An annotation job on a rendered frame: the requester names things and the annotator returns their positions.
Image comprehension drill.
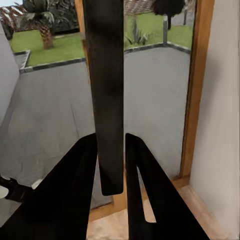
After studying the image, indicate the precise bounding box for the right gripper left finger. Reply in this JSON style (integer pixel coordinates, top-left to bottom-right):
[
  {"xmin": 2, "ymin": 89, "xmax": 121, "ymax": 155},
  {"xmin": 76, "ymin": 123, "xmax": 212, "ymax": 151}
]
[{"xmin": 0, "ymin": 133, "xmax": 98, "ymax": 240}]

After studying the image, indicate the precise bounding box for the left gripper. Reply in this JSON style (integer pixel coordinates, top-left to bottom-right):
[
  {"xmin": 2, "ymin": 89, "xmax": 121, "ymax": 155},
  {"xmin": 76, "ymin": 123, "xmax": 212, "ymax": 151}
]
[{"xmin": 18, "ymin": 186, "xmax": 33, "ymax": 204}]

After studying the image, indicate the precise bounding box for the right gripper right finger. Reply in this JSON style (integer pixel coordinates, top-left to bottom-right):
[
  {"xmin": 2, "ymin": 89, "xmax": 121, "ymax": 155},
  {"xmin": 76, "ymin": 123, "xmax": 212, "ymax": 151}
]
[{"xmin": 125, "ymin": 133, "xmax": 210, "ymax": 240}]

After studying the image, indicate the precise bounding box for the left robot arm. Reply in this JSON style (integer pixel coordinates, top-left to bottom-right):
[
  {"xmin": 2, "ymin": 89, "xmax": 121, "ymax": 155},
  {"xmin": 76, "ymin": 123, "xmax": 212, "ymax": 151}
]
[{"xmin": 0, "ymin": 173, "xmax": 43, "ymax": 204}]

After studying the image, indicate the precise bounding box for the poster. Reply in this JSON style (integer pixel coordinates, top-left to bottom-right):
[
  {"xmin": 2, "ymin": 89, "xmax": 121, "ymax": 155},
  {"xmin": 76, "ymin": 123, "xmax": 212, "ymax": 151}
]
[{"xmin": 82, "ymin": 0, "xmax": 125, "ymax": 196}]

